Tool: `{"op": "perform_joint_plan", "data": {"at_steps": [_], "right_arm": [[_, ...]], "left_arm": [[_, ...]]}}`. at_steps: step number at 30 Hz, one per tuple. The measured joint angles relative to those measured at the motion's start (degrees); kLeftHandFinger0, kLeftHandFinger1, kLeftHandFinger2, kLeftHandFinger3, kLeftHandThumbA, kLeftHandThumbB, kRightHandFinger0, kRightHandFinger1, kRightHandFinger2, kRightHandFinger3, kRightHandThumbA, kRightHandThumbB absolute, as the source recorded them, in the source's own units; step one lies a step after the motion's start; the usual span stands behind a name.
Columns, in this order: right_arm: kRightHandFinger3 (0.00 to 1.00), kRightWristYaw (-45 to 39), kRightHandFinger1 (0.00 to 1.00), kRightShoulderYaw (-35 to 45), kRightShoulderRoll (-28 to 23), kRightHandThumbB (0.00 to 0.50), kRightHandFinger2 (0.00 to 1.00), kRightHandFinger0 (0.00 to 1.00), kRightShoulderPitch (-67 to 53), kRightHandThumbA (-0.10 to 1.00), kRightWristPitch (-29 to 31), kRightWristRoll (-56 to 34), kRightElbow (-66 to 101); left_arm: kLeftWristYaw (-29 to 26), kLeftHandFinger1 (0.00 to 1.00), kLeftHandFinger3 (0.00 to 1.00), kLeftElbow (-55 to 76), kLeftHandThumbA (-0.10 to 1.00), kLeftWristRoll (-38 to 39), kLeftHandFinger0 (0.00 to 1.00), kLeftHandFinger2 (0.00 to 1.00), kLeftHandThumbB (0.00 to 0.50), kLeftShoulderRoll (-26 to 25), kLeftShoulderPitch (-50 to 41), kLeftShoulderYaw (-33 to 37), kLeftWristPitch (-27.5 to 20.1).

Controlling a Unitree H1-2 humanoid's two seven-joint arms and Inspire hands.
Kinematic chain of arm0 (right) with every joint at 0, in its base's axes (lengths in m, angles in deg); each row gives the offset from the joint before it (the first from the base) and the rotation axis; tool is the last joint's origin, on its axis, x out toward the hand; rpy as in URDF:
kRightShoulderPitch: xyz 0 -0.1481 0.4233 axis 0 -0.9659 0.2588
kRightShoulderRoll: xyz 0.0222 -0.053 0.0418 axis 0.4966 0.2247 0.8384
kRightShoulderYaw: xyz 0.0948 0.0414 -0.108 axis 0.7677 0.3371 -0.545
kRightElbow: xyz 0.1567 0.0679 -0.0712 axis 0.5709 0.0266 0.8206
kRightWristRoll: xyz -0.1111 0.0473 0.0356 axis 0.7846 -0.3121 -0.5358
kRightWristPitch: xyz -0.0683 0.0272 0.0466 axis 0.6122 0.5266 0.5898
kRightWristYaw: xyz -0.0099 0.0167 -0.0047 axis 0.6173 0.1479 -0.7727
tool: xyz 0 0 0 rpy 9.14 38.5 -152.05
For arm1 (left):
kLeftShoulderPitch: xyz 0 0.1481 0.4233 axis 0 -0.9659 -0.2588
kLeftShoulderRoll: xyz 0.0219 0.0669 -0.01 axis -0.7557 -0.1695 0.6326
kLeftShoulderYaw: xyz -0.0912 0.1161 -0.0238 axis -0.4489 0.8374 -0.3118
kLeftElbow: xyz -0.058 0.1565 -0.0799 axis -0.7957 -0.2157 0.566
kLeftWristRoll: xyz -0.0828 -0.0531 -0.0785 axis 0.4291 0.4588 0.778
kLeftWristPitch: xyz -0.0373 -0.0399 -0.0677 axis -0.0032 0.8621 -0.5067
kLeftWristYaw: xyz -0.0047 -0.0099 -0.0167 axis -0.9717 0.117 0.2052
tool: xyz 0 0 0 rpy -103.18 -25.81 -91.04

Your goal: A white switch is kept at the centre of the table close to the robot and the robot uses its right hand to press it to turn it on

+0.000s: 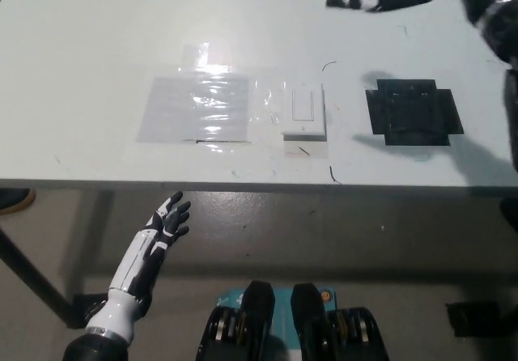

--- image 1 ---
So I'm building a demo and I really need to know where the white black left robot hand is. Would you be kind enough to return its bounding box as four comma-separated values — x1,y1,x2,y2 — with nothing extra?
84,190,192,345

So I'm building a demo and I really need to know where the black left robot leg block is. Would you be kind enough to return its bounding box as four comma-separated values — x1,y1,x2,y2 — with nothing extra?
196,279,277,361

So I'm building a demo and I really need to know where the black robot leg block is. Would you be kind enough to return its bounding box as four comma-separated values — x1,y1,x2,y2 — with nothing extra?
290,282,384,361
196,279,277,361

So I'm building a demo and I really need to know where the black right robot leg block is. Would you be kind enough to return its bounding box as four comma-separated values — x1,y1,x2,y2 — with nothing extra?
290,282,384,361

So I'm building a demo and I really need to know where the black metal table leg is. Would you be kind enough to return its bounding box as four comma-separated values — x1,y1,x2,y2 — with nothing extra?
0,227,79,330

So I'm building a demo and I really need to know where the black tape patch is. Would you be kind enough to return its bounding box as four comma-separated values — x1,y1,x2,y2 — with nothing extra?
364,79,465,148

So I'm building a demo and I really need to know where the black shoe tan sole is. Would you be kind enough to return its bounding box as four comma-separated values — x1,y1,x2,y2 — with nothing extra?
0,188,36,216

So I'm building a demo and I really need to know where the clear plastic film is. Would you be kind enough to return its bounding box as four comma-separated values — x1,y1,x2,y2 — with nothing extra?
176,43,284,155

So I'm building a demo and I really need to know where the white rocker wall switch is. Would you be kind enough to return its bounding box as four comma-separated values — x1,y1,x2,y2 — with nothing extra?
281,83,329,143

